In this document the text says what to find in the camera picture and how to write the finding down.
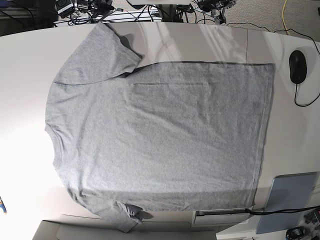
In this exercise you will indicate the blue orange pen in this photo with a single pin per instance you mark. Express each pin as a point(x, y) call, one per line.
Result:
point(2, 206)

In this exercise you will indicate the black device bottom right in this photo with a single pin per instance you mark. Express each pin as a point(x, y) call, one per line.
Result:
point(296, 233)

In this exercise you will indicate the black computer mouse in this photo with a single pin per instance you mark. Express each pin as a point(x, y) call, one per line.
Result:
point(297, 67)

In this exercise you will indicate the grey laptop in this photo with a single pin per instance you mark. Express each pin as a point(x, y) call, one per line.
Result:
point(291, 191)

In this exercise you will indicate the white cable grommet tray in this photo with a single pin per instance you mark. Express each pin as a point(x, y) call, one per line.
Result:
point(220, 217)

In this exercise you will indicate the black power adapter box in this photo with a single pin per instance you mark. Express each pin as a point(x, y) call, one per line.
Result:
point(65, 8)

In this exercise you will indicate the grey T-shirt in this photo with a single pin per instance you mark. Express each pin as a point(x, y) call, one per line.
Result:
point(169, 136)

